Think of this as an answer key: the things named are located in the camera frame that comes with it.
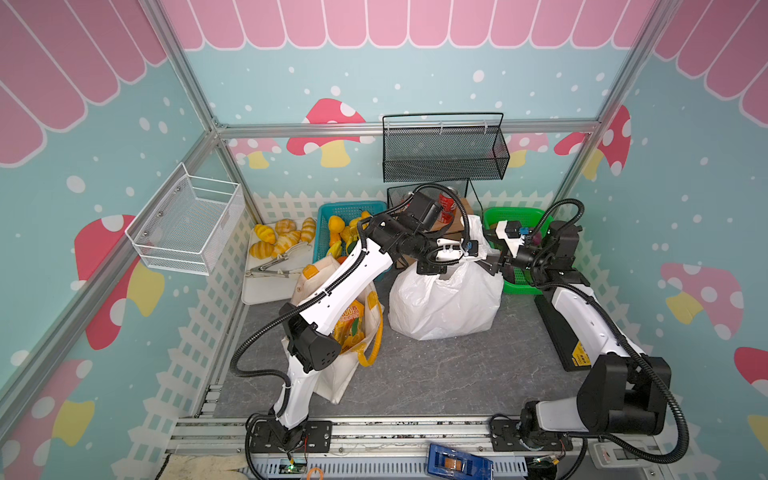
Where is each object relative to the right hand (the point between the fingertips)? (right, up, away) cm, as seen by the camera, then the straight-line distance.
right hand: (475, 243), depth 76 cm
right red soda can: (-4, +12, +18) cm, 22 cm away
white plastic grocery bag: (-1, -17, +8) cm, 18 cm away
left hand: (-8, -5, -1) cm, 9 cm away
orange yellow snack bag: (-33, -23, +6) cm, 41 cm away
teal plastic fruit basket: (-39, +15, +41) cm, 58 cm away
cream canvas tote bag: (-36, -35, -1) cm, 51 cm away
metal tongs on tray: (-61, -7, +33) cm, 70 cm away
